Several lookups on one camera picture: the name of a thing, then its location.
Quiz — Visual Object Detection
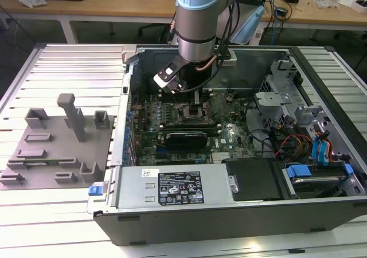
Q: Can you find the grey parts rack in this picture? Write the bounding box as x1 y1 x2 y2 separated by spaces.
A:
0 93 116 190

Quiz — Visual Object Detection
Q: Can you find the open black PC case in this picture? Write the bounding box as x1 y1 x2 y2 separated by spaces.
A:
85 44 367 246

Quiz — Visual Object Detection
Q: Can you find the silver metal drive cage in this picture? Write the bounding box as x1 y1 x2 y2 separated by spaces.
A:
254 59 302 127

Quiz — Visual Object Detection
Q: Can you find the silver chipset heatsink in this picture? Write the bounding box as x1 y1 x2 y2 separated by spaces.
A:
211 153 231 165

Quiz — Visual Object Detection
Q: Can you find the silver power supply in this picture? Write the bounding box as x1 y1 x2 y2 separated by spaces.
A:
115 166 233 210

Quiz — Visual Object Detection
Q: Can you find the blue data wire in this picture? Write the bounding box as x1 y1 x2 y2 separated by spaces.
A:
311 135 331 165

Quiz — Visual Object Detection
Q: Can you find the white flat box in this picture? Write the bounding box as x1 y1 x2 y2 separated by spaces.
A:
337 0 367 14

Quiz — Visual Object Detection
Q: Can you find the green motherboard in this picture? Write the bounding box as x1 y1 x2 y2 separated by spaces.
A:
130 93 256 166

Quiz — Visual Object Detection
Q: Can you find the black plastic shroud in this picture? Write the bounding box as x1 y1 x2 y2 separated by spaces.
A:
222 157 285 202

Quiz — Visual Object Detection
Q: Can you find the black office chair base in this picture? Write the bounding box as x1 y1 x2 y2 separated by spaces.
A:
137 22 176 45

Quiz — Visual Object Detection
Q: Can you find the black looped wire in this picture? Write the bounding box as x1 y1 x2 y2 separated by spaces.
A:
245 127 276 156

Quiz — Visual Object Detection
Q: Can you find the silver-topped CPU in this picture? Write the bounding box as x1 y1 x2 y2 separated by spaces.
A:
185 104 204 118

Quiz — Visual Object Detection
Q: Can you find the red yellow wire bundle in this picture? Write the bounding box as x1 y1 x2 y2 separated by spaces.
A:
275 134 314 159

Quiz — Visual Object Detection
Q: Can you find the wooden desk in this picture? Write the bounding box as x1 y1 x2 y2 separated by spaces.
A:
0 0 367 44

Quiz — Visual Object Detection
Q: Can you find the black RAM slot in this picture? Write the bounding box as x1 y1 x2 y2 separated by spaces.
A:
159 121 221 126
159 127 221 132
159 124 221 129
159 131 221 136
159 97 213 102
159 93 213 98

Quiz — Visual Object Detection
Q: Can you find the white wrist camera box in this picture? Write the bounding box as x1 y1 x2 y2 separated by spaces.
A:
153 56 186 95

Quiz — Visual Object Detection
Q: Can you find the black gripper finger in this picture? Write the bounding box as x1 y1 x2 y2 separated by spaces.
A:
189 91 202 111

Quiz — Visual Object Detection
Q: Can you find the blue case latch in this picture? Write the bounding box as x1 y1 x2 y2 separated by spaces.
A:
88 184 103 197

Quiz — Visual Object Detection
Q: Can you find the black graphics card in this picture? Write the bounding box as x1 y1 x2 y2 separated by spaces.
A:
164 131 209 149

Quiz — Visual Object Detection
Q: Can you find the hard disk in blue carrier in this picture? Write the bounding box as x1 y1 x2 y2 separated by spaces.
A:
282 163 362 199

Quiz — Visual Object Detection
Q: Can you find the CPU socket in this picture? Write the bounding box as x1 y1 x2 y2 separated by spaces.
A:
177 101 212 124

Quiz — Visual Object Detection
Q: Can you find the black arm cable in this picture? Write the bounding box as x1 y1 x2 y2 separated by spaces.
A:
182 0 242 94

